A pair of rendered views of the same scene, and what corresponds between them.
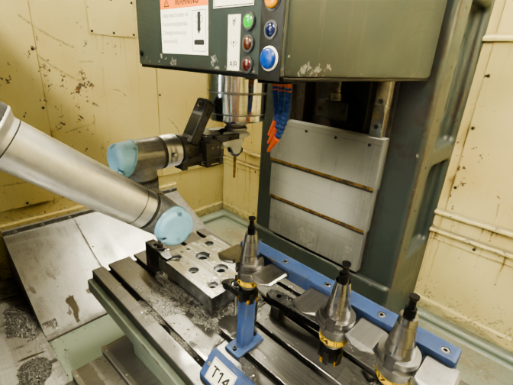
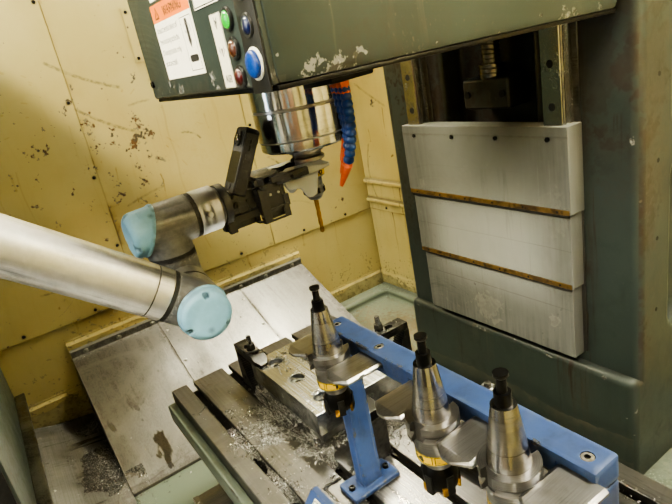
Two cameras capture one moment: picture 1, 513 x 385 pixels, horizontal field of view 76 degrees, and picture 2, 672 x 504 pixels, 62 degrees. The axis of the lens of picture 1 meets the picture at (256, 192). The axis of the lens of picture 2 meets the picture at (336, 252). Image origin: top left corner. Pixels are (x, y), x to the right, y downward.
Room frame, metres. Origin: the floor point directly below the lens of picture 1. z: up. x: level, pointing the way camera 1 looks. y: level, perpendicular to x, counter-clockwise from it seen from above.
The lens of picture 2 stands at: (-0.06, -0.24, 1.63)
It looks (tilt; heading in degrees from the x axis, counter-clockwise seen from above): 20 degrees down; 16
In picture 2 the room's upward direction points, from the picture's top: 11 degrees counter-clockwise
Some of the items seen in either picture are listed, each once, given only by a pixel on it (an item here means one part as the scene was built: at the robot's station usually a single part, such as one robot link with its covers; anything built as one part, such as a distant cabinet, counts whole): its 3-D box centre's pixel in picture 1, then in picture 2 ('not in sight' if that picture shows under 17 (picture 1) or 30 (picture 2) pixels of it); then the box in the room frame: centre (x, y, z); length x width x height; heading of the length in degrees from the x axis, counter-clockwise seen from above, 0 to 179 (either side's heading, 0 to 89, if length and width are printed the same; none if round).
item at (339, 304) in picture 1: (340, 296); (427, 387); (0.47, -0.15, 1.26); 0.04 x 0.04 x 0.07
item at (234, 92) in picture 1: (237, 95); (297, 110); (0.90, 0.07, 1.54); 0.16 x 0.16 x 0.12
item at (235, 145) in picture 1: (237, 143); (309, 180); (0.86, 0.06, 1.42); 0.09 x 0.03 x 0.06; 123
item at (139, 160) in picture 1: (137, 158); (162, 227); (0.69, 0.26, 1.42); 0.11 x 0.08 x 0.09; 137
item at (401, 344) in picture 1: (404, 332); (506, 432); (0.39, -0.23, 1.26); 0.04 x 0.04 x 0.07
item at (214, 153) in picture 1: (197, 148); (250, 198); (0.81, 0.15, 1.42); 0.12 x 0.08 x 0.09; 137
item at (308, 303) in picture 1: (311, 302); (402, 402); (0.50, -0.11, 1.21); 0.07 x 0.05 x 0.01; 137
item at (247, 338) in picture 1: (246, 300); (356, 414); (0.69, 0.01, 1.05); 0.10 x 0.05 x 0.30; 137
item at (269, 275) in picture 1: (268, 276); (350, 370); (0.58, -0.03, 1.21); 0.07 x 0.05 x 0.01; 137
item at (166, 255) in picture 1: (159, 255); (253, 362); (0.99, 0.33, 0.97); 0.13 x 0.03 x 0.15; 47
